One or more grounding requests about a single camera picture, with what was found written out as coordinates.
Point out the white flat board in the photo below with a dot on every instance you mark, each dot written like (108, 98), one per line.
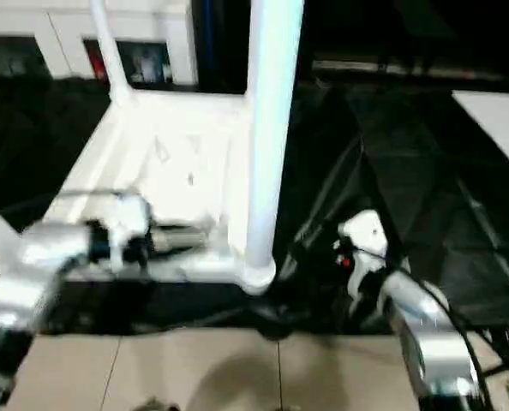
(498, 124)

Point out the grey left robot foot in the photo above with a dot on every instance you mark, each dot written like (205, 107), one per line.
(156, 404)

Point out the black case with gold label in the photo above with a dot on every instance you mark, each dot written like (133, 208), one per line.
(224, 43)

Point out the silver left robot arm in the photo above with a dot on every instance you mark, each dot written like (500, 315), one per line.
(27, 265)

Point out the white glass-door cabinet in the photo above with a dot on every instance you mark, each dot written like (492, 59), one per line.
(66, 25)

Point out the black work mat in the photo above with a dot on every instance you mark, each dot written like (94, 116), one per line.
(408, 192)

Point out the white plastic table top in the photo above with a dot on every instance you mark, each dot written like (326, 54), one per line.
(173, 141)

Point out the dark metal rod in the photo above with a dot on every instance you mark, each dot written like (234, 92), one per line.
(408, 68)

